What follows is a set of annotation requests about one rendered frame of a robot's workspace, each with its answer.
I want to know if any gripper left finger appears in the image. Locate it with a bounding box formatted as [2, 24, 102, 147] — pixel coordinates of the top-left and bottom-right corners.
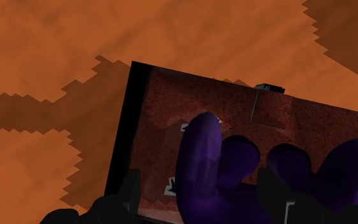
[39, 168, 155, 224]

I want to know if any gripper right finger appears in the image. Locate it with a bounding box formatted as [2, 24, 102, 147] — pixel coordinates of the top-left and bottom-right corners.
[255, 167, 358, 224]

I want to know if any purple lobed rounded toy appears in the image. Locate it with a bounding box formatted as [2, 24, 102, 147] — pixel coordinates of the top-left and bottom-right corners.
[174, 111, 358, 224]

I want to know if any small black grey box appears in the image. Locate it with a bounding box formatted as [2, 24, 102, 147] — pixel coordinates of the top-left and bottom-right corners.
[254, 82, 286, 95]

